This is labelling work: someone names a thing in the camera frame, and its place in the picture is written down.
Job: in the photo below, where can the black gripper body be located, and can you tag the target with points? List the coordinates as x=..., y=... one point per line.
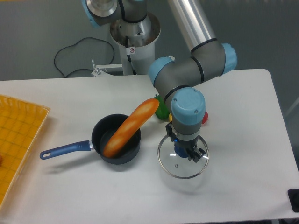
x=185, y=143

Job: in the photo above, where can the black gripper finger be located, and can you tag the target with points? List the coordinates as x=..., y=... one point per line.
x=195, y=154
x=170, y=131

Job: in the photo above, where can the glass pot lid blue knob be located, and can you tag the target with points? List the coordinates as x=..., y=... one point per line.
x=176, y=164

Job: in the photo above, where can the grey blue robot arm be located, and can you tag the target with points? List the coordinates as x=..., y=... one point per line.
x=175, y=82

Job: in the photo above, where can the green toy bell pepper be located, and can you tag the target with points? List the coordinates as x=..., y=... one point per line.
x=162, y=111

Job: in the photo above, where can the orange toy baguette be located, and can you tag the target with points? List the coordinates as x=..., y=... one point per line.
x=129, y=127

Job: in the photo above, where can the red toy bell pepper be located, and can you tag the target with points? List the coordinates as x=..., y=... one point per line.
x=205, y=118

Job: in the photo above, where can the black object at table corner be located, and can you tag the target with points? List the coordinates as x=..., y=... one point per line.
x=293, y=195

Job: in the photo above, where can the yellow woven plastic tray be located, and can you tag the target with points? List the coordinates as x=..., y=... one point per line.
x=20, y=124

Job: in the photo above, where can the dark pot with blue handle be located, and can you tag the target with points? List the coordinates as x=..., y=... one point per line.
x=101, y=134

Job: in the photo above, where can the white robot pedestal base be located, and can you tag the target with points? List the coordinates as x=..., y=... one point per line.
x=136, y=42

